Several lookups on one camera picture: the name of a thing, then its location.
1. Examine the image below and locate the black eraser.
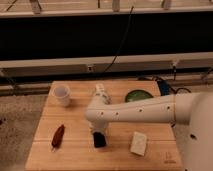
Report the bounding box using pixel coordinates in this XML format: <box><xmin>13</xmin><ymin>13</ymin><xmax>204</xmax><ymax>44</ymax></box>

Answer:
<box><xmin>93</xmin><ymin>132</ymin><xmax>106</xmax><ymax>148</ymax></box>

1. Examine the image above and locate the wooden board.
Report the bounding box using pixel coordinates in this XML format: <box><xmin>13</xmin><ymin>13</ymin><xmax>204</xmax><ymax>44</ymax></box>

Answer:
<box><xmin>25</xmin><ymin>81</ymin><xmax>182</xmax><ymax>171</ymax></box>

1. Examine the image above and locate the white sponge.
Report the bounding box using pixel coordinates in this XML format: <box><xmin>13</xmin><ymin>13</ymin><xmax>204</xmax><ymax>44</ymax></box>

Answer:
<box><xmin>130</xmin><ymin>132</ymin><xmax>147</xmax><ymax>156</ymax></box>

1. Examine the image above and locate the green bowl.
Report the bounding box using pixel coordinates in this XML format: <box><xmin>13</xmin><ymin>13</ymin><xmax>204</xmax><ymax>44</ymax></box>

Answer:
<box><xmin>125</xmin><ymin>89</ymin><xmax>153</xmax><ymax>102</ymax></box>

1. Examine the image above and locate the black hanging cable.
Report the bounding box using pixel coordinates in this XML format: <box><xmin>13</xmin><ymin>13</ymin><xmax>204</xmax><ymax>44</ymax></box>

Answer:
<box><xmin>103</xmin><ymin>5</ymin><xmax>135</xmax><ymax>74</ymax></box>

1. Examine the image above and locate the brown red marker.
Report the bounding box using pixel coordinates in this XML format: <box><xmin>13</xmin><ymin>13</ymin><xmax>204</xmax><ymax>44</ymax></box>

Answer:
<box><xmin>51</xmin><ymin>125</ymin><xmax>65</xmax><ymax>149</ymax></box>

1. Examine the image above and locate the black cable bundle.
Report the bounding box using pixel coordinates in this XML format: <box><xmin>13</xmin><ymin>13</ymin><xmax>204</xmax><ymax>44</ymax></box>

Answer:
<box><xmin>152</xmin><ymin>76</ymin><xmax>193</xmax><ymax>98</ymax></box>

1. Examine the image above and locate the white plastic cup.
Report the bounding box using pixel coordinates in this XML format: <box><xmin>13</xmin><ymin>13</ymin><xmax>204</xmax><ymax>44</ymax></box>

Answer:
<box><xmin>53</xmin><ymin>85</ymin><xmax>70</xmax><ymax>107</ymax></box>

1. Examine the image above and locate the white tube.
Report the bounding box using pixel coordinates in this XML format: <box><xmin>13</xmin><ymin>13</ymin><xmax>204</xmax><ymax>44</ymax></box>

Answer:
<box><xmin>96</xmin><ymin>83</ymin><xmax>110</xmax><ymax>100</ymax></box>

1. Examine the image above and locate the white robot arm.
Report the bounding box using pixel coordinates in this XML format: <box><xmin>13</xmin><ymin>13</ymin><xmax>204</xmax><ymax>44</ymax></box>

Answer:
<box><xmin>85</xmin><ymin>92</ymin><xmax>213</xmax><ymax>171</ymax></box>

